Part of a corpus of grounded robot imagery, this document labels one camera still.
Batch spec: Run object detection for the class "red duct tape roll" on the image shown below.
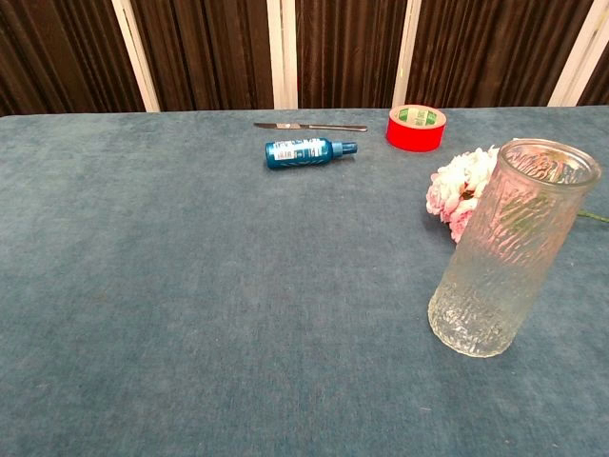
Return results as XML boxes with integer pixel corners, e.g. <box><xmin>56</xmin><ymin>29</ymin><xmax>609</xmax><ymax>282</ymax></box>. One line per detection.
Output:
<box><xmin>385</xmin><ymin>104</ymin><xmax>448</xmax><ymax>153</ymax></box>

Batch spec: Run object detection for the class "pink white artificial flower bouquet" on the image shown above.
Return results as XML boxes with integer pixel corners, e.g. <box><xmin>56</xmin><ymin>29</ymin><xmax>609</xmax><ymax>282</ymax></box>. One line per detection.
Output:
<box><xmin>424</xmin><ymin>145</ymin><xmax>609</xmax><ymax>244</ymax></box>

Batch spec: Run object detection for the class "blue velvet tablecloth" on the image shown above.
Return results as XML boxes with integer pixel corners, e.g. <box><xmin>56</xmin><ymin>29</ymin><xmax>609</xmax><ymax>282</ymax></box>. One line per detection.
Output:
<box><xmin>0</xmin><ymin>105</ymin><xmax>609</xmax><ymax>457</ymax></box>

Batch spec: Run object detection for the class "clear textured glass vase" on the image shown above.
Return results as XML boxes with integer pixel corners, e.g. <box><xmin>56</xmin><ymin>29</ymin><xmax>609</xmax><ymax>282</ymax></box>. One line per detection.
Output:
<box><xmin>427</xmin><ymin>137</ymin><xmax>603</xmax><ymax>360</ymax></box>

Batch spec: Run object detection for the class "silver metal scalpel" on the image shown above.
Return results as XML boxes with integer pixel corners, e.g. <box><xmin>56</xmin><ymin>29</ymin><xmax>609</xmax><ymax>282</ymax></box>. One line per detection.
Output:
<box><xmin>253</xmin><ymin>122</ymin><xmax>369</xmax><ymax>133</ymax></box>

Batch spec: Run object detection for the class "blue spray bottle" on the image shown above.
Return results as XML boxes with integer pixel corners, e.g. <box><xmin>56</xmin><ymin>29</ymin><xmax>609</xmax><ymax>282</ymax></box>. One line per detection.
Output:
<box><xmin>264</xmin><ymin>137</ymin><xmax>359</xmax><ymax>170</ymax></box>

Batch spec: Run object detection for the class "white vertical frame post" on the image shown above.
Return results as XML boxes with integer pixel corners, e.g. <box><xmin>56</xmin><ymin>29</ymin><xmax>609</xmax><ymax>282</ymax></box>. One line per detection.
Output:
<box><xmin>390</xmin><ymin>0</ymin><xmax>423</xmax><ymax>110</ymax></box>
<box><xmin>265</xmin><ymin>0</ymin><xmax>299</xmax><ymax>110</ymax></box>
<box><xmin>110</xmin><ymin>0</ymin><xmax>161</xmax><ymax>113</ymax></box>
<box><xmin>547</xmin><ymin>0</ymin><xmax>609</xmax><ymax>108</ymax></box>

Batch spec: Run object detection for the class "dark brown curtain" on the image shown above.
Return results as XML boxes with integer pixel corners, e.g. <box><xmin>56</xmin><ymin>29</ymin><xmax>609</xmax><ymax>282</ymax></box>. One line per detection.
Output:
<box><xmin>0</xmin><ymin>0</ymin><xmax>609</xmax><ymax>118</ymax></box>

